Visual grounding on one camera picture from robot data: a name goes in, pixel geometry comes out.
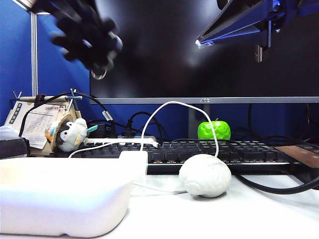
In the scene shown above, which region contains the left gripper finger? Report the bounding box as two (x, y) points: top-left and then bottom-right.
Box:
(72, 0), (103, 25)
(33, 0), (82, 24)

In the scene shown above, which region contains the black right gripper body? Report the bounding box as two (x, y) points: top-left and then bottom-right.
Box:
(254, 0), (300, 63)

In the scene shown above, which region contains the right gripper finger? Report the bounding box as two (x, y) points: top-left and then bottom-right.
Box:
(195, 19), (271, 49)
(195, 0), (269, 42)

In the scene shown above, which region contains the black white octopus plush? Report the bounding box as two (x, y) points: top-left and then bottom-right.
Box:
(50, 16), (124, 81)

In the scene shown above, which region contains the black tissue box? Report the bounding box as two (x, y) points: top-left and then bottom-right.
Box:
(0, 137), (31, 160)

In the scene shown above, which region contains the blue office partition panel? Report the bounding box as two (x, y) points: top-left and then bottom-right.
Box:
(0, 0), (32, 126)
(37, 13), (91, 125)

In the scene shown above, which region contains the black computer monitor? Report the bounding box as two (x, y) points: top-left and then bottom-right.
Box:
(89, 0), (319, 105)

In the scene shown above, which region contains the green apple toy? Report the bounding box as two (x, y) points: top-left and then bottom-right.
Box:
(197, 119), (232, 141)

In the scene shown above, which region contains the grey monitor stand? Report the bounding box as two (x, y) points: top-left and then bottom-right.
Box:
(188, 104), (210, 140)

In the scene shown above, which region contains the wooden desk calendar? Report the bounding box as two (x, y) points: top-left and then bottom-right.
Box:
(4, 95), (83, 158)

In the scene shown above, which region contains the black mechanical keyboard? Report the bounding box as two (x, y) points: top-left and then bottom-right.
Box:
(49, 140), (300, 175)

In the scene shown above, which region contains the black power adapter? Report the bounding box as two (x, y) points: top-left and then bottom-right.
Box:
(87, 120), (117, 139)

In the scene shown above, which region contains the grey white penguin plush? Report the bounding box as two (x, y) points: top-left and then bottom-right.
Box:
(55, 118), (89, 153)

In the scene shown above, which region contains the brown card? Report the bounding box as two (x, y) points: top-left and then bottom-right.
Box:
(274, 145), (319, 169)

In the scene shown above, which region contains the white tissue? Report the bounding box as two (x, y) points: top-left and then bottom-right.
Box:
(0, 125), (20, 141)

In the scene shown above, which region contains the white power strip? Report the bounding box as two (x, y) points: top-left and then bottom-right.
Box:
(85, 135), (160, 148)

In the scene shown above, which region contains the white brain squeeze toy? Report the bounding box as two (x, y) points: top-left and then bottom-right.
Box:
(178, 153), (233, 199)

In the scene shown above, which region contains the black desk device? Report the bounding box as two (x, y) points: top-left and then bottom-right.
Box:
(290, 149), (319, 184)

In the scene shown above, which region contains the white charger block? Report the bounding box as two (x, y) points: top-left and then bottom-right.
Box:
(119, 150), (149, 176)

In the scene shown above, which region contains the white plastic bin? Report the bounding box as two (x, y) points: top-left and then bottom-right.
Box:
(0, 157), (137, 239)

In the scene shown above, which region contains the aluminium partition post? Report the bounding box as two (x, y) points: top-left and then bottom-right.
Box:
(30, 11), (39, 97)

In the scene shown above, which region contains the thin black monitor cable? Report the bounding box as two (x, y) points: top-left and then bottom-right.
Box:
(247, 104), (253, 136)

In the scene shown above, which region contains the black cable with label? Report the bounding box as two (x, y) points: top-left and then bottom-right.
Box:
(19, 92), (117, 138)

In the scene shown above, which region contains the thin white cable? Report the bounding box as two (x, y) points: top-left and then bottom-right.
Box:
(68, 100), (220, 159)

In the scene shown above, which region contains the black plug cable loop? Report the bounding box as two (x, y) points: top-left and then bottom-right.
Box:
(122, 112), (166, 144)

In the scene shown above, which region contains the thick black cable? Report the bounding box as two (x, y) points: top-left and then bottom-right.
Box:
(233, 171), (319, 195)

